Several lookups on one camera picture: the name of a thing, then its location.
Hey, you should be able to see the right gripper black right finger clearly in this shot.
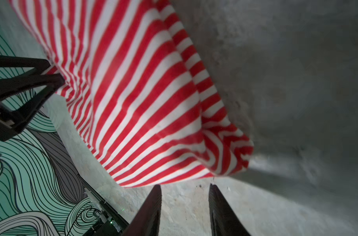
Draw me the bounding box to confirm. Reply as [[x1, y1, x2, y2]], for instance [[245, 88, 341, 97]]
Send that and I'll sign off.
[[209, 184, 251, 236]]

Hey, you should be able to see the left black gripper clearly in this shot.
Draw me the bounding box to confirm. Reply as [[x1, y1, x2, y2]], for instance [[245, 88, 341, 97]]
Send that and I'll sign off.
[[0, 55, 65, 157]]

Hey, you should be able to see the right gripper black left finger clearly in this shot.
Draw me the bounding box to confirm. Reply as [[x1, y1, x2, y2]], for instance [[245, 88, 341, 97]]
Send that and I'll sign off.
[[123, 185, 162, 236]]

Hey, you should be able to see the red white striped tank top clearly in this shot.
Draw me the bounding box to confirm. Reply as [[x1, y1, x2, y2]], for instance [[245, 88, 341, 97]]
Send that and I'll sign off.
[[11, 1, 253, 188]]

